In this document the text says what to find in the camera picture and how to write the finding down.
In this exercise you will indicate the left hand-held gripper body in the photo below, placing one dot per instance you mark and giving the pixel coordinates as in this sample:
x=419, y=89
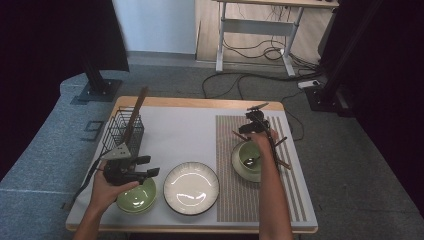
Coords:
x=118, y=173

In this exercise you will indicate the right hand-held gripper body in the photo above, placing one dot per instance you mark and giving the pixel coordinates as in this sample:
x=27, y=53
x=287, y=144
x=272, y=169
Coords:
x=258, y=121

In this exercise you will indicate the person's right hand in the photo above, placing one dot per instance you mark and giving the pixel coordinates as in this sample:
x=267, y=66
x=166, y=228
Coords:
x=265, y=145

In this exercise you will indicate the person's left hand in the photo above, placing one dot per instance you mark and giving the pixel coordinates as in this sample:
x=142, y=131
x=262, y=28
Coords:
x=103, y=196

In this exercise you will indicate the bundle of wooden chopsticks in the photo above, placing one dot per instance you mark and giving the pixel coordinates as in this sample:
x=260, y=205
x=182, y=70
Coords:
x=140, y=101

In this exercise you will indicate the white power strip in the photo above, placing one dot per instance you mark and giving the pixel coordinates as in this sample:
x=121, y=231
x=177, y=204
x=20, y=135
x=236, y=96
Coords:
x=308, y=84

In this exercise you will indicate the brown striped placemat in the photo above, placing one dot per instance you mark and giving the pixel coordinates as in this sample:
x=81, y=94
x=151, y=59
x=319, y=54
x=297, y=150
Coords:
x=233, y=200

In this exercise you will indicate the tall black metal stand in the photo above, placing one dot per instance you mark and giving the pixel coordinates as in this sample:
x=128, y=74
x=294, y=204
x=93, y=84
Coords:
x=328, y=96

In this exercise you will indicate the black curtain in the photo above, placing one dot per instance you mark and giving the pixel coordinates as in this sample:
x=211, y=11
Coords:
x=50, y=40

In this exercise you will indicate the black stand with base plate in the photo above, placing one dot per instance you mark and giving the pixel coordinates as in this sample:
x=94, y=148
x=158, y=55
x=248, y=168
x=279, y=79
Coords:
x=98, y=90

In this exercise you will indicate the white metal desk frame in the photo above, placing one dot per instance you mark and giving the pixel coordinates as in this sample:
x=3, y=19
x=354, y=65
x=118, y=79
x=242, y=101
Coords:
x=256, y=27

